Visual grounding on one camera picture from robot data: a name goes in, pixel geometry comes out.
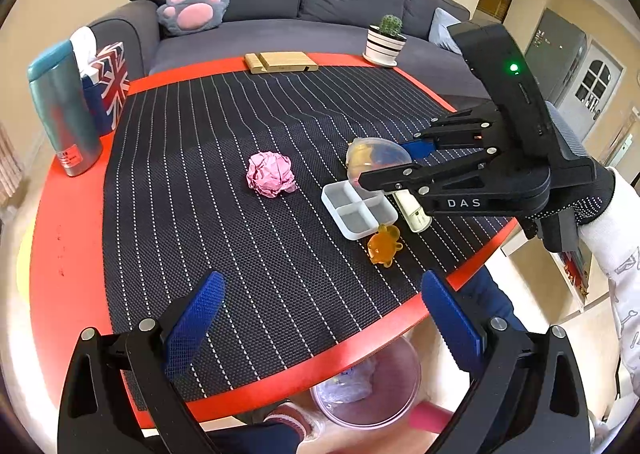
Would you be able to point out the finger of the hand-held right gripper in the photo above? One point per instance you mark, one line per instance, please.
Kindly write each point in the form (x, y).
(400, 176)
(419, 148)

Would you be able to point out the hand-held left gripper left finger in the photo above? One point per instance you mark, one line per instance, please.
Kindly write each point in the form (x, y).
(195, 324)

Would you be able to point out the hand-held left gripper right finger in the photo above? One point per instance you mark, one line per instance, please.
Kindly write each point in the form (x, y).
(450, 319)

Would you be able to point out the clear plastic dome shell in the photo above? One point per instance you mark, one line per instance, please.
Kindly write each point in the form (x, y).
(375, 154)

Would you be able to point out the small white plastic bottle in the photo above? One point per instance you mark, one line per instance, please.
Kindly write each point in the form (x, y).
(412, 214)

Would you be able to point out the white compartment tray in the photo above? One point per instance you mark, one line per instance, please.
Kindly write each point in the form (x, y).
(357, 216)

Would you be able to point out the orange translucent bear figure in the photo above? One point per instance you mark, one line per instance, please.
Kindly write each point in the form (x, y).
(384, 246)

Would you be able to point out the pink translucent waste bin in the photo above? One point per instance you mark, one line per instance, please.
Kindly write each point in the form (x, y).
(387, 401)

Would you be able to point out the pink paper ball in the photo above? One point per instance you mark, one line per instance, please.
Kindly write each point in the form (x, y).
(270, 174)

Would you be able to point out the person's right forearm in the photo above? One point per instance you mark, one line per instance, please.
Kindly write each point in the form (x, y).
(620, 254)

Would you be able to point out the person's right hand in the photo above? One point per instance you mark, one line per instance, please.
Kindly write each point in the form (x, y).
(600, 194)

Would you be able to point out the person's blue trouser leg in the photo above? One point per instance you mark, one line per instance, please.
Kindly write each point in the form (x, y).
(260, 439)
(492, 299)

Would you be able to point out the grey refrigerator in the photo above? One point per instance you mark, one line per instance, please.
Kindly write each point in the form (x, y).
(560, 49)

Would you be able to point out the white panelled door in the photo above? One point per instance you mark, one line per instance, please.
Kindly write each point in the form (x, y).
(595, 79)

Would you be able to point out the light blue cushion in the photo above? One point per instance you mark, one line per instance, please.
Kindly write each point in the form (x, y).
(442, 31)

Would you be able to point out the pink slipper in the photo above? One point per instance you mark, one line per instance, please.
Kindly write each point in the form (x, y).
(427, 418)

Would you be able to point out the potted cactus in striped pot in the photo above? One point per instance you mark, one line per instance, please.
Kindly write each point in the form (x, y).
(384, 44)

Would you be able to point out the clear plastic bag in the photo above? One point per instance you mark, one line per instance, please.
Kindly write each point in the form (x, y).
(347, 381)

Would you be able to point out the wooden phone stand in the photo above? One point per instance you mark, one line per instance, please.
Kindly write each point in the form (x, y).
(280, 61)

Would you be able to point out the dark grey sofa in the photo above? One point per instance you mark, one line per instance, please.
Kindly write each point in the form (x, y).
(280, 39)

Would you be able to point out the teal insulated bottle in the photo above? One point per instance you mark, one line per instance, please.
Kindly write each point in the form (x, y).
(62, 114)

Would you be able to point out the flag print tissue box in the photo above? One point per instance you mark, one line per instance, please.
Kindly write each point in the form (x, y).
(107, 84)

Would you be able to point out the grey pink paw cushion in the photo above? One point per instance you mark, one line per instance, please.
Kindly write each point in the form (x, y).
(192, 9)

